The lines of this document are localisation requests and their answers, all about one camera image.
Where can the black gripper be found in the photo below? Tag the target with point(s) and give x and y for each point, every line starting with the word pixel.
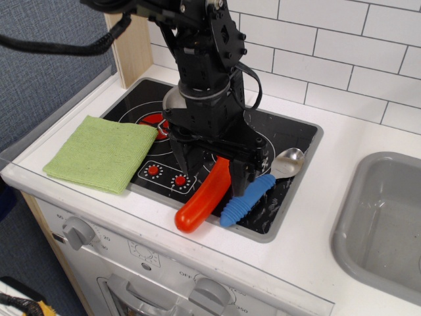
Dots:
pixel 220 129

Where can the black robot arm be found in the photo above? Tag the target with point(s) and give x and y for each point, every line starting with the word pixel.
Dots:
pixel 202 38

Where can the black toy stove top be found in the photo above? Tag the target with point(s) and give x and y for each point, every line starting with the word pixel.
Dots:
pixel 161 179

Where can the green microfiber cloth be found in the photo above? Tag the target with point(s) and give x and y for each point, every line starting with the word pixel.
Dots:
pixel 102 154

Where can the grey right oven knob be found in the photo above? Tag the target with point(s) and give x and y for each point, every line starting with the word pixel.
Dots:
pixel 210 296

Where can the grey oven knob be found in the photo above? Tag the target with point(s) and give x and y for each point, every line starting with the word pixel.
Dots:
pixel 77 232
pixel 210 296

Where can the grey left oven knob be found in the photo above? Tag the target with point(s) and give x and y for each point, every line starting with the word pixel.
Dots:
pixel 77 232

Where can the grey toy sink basin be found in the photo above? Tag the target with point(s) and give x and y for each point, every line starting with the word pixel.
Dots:
pixel 377 237

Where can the silver pot with orange handle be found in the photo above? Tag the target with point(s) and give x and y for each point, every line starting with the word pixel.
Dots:
pixel 208 196

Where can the metal spoon with blue handle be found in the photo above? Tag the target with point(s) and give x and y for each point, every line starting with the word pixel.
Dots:
pixel 285 165

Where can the wooden side post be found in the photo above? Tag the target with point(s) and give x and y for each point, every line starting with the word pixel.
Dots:
pixel 132 52

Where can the grey oven door handle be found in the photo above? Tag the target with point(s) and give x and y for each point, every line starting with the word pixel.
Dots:
pixel 142 298

